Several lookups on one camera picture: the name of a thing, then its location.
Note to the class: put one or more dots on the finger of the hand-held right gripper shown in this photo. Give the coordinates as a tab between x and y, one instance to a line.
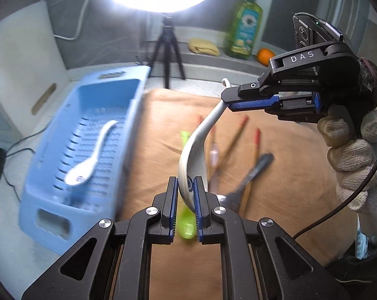
254	103

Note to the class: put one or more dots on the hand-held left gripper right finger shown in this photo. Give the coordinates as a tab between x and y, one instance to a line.
198	222

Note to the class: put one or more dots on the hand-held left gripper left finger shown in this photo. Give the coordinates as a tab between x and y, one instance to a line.
173	212

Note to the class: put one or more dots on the green plastic spoon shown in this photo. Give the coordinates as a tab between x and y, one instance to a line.
185	225

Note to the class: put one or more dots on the red-tipped wooden chopstick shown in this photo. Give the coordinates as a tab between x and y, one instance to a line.
256	140
232	143

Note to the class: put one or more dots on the white ceramic spoon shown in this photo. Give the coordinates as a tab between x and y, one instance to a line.
94	156
191	150

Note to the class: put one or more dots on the blue plastic drainer basket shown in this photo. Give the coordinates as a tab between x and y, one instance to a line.
44	193

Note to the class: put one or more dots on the person's right hand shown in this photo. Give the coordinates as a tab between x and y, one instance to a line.
357	162

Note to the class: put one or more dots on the orange fruit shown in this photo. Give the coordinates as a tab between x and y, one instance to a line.
265	57

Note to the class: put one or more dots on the yellow cloth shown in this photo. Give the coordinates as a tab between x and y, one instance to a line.
204	47

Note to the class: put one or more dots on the green dish soap bottle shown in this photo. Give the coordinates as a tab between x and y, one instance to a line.
244	28

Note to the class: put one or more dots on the brown cloth mat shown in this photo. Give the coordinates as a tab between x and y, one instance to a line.
285	193

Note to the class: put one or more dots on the black tripod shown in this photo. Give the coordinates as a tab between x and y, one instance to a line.
167	43

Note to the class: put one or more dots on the dark cloth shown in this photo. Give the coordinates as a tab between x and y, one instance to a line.
354	268

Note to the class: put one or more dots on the white cutting board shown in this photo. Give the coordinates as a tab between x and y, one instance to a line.
26	53

